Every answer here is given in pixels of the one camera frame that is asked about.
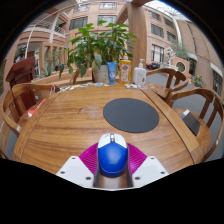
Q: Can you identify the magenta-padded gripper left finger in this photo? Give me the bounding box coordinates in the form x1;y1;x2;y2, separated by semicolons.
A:
55;142;101;188

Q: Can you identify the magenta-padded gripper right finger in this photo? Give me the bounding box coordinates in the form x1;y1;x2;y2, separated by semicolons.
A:
126;143;170;188

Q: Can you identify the blue and white computer mouse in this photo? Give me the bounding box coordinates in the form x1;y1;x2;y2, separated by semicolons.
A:
97;132;129;178

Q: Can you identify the round dark grey mouse pad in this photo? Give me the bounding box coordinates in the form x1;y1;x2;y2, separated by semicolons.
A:
102;97;160;134

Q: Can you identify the black notebook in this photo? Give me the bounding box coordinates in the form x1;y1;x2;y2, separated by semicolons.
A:
179;108;202;137

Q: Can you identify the wooden armchair with notebook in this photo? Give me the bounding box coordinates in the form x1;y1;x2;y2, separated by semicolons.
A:
165;87;224;163

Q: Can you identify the empty wooden armchair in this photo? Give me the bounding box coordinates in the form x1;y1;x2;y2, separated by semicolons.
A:
145;67;189;101

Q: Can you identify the white pump bottle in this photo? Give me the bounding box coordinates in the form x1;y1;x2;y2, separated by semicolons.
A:
132;58;148;88

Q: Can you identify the wooden armchair behind plant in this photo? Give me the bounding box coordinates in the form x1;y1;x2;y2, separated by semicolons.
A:
69;68;94;86

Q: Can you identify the yellow liquid bottle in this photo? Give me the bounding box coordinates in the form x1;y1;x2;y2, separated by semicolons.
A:
118;53;133;86

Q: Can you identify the wooden armchair with red item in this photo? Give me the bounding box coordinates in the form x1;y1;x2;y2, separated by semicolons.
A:
0;83;56;158

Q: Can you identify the blue squeeze tube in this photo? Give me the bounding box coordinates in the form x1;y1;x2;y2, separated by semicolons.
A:
106;61;118;86

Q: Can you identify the yellow flowering plant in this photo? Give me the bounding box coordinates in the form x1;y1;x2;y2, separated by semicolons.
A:
193;73;204;88

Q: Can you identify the dark red wooden lectern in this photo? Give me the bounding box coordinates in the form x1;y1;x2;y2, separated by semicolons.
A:
5;56;38;111

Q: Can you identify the white statue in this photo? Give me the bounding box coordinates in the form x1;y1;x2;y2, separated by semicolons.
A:
165;46;176;66

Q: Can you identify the green potted plant white pot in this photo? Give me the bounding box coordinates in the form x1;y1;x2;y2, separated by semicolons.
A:
58;19;138;84

